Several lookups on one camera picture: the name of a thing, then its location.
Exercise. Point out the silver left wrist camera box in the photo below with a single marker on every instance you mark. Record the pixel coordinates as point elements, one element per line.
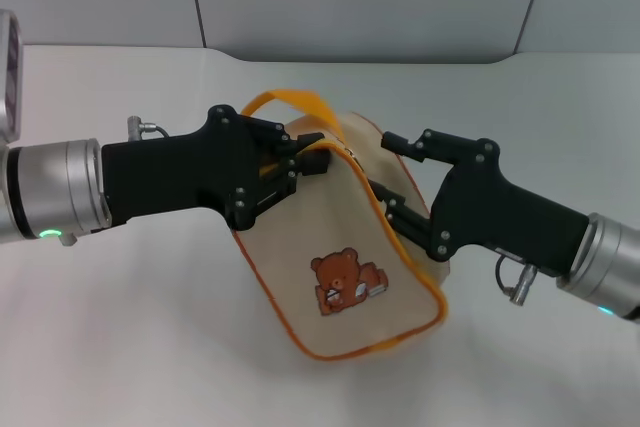
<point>10,77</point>

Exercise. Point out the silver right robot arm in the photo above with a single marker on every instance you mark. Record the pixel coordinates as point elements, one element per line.
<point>607,267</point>

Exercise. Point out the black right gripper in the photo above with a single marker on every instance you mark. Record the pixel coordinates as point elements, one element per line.
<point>505,212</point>

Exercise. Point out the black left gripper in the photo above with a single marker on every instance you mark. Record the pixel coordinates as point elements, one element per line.
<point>175,174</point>

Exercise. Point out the silver metal zipper pull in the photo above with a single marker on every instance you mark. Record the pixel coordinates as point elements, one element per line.
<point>351,154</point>

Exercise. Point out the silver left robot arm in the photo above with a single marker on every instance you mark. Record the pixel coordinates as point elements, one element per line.
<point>55,187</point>

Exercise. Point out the beige orange-trimmed bear food bag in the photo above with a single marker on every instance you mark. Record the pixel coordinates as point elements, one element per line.
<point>325,247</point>

